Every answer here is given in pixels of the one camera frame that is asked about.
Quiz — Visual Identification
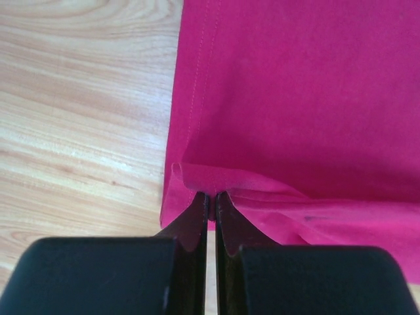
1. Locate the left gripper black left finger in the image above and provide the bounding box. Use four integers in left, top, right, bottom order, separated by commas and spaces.
5, 192, 209, 314

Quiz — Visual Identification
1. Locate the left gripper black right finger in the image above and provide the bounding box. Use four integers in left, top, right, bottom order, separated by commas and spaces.
215, 192, 418, 314

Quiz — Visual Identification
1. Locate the magenta t shirt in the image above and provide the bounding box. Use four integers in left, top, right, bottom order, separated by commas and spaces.
160, 1, 419, 283

